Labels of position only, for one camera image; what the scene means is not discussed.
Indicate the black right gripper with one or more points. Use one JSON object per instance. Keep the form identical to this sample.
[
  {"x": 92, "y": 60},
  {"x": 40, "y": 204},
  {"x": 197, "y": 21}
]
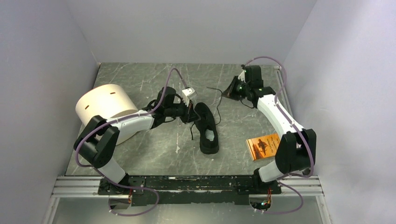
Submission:
[{"x": 229, "y": 93}]

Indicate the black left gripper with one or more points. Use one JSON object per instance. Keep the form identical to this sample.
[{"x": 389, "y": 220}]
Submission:
[{"x": 189, "y": 115}]

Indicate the black shoelace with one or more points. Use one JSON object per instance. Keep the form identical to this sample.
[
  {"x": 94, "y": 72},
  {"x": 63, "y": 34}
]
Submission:
[{"x": 217, "y": 109}]

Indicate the black shoe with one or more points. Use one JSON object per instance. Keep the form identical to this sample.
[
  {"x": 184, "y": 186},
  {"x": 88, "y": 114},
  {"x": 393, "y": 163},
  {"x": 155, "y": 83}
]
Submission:
[{"x": 208, "y": 140}]

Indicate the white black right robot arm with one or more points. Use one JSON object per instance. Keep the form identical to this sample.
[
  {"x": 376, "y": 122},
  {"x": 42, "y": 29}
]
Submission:
[{"x": 296, "y": 151}]

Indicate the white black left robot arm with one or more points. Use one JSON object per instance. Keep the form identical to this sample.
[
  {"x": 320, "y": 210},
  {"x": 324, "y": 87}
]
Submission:
[{"x": 97, "y": 142}]

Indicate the orange book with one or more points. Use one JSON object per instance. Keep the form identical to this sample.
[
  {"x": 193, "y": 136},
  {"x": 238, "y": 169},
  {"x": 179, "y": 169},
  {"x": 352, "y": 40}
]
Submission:
[{"x": 263, "y": 147}]

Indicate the white cylindrical container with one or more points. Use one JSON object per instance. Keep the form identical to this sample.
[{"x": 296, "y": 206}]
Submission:
[{"x": 108, "y": 101}]

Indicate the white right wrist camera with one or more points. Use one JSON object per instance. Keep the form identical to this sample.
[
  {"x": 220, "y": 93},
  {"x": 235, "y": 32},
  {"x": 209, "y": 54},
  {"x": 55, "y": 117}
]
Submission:
[{"x": 241, "y": 76}]

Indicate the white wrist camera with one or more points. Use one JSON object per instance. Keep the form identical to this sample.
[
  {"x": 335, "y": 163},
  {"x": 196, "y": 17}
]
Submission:
[
  {"x": 241, "y": 76},
  {"x": 187, "y": 95}
]

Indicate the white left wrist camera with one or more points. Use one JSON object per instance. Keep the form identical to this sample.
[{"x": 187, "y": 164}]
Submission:
[{"x": 187, "y": 95}]

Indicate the aluminium frame rail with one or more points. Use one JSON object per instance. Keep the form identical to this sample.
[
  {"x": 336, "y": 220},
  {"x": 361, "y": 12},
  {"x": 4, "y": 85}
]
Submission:
[{"x": 168, "y": 150}]

